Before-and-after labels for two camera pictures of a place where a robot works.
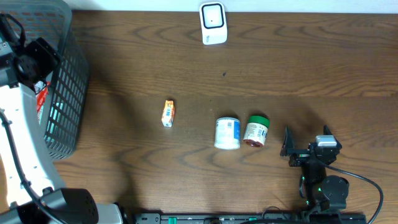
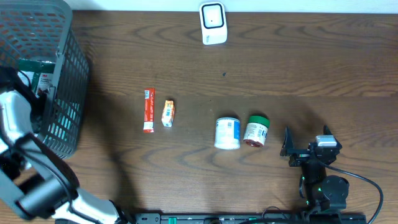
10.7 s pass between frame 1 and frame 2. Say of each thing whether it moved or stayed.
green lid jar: stayed
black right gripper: stayed
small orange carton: stayed
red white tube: moved
